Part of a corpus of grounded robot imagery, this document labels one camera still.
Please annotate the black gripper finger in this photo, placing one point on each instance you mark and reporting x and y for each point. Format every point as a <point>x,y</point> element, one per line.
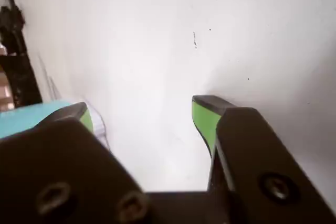
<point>252,155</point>
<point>65,166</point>

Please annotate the teal whale-shaped bin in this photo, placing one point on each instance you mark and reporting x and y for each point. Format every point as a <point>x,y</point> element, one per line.
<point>26,117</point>

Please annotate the dark office chair base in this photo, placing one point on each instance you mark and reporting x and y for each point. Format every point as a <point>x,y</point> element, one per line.
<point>15,51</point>

